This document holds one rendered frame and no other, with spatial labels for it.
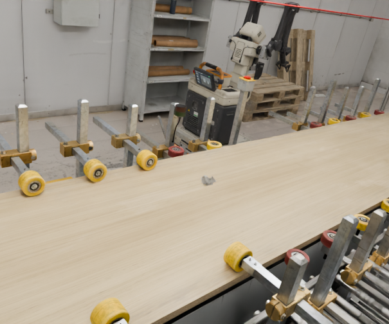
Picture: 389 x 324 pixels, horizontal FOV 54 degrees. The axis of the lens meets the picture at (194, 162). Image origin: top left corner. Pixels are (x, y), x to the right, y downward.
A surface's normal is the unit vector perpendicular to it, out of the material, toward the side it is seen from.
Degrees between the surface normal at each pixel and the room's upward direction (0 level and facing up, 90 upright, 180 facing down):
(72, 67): 90
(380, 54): 90
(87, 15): 90
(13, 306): 0
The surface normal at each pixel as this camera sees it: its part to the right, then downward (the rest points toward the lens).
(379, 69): -0.76, 0.18
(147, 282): 0.16, -0.89
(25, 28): 0.63, 0.44
